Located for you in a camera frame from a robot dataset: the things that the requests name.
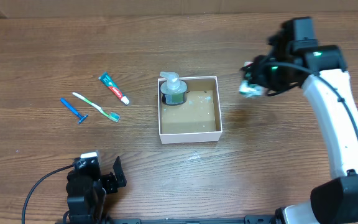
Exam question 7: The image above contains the green soap bar packet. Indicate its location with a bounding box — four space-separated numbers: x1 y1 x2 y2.
239 62 264 98

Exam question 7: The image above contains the clear pump soap bottle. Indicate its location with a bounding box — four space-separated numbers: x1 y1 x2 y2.
160 72 188 106

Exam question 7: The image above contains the red green toothpaste tube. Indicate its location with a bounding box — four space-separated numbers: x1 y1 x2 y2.
98 72 130 105

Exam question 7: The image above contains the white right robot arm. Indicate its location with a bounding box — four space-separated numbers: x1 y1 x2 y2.
239 17 358 223

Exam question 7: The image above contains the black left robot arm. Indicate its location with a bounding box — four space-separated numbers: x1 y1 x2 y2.
63 152 127 223

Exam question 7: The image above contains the green white toothbrush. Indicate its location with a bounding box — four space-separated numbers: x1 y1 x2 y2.
72 92 120 123

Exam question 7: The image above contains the blue disposable razor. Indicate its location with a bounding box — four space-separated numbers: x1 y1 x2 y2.
60 98 88 124

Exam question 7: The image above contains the white cardboard box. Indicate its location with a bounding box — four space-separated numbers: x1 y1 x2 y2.
157 76 223 144

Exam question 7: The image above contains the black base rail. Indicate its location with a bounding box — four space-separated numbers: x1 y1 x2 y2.
106 215 281 224

